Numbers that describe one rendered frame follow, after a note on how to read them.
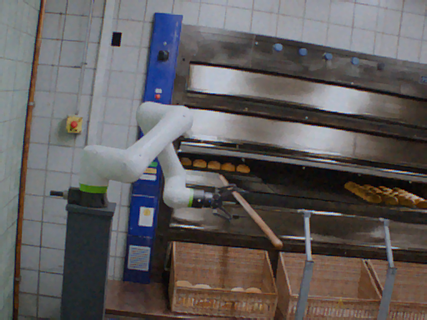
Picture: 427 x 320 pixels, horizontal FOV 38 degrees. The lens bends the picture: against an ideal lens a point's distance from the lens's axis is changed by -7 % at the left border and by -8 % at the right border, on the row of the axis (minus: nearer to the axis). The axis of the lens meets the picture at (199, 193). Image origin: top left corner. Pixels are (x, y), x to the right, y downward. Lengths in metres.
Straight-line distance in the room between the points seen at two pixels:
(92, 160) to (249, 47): 1.45
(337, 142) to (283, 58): 0.59
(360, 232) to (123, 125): 1.56
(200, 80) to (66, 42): 0.81
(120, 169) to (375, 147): 1.86
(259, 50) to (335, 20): 0.50
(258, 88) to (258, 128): 0.23
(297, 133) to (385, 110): 0.58
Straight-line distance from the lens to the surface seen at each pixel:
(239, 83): 3.76
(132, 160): 2.61
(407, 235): 4.16
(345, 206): 3.97
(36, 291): 3.99
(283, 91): 3.80
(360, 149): 3.94
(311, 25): 3.86
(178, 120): 2.86
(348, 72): 3.92
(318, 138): 3.87
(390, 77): 4.01
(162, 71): 3.70
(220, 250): 3.83
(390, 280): 3.52
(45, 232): 3.88
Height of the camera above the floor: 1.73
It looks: 9 degrees down
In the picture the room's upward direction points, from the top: 7 degrees clockwise
